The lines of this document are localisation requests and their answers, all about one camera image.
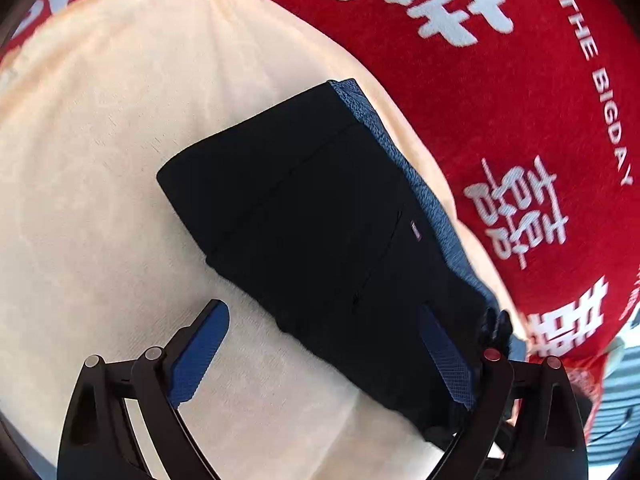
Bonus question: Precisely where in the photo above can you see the red sofa cover white characters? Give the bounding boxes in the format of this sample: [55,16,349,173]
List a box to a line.
[0,0,640,441]

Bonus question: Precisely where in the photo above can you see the cream seat cushion cover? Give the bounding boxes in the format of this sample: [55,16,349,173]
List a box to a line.
[0,0,532,480]

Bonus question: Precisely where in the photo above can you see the black pants with blue waistband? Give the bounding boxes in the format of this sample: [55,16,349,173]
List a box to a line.
[157,79,501,448]

